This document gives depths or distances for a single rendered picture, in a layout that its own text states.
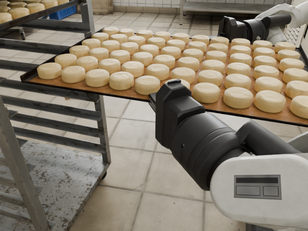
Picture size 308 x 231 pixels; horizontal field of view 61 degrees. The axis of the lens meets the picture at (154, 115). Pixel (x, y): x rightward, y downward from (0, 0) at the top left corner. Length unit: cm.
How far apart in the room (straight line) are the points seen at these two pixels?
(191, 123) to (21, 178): 54
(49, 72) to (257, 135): 43
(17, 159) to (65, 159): 61
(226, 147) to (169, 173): 110
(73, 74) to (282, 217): 45
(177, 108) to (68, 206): 84
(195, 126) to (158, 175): 106
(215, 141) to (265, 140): 6
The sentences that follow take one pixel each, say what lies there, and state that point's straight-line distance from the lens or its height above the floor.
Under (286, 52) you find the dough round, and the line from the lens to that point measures 74.
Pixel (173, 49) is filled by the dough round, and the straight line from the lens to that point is 68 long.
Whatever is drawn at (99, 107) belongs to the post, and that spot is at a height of 46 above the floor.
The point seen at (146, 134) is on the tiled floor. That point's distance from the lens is 167.
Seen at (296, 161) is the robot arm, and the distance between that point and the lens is 27.
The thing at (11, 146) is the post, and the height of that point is 61.
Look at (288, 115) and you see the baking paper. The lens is 50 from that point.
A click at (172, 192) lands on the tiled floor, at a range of 133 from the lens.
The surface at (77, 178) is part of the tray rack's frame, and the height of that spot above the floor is 15.
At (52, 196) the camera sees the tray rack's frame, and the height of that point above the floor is 15.
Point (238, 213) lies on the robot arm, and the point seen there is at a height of 80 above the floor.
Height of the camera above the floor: 102
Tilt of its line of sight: 34 degrees down
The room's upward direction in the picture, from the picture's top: straight up
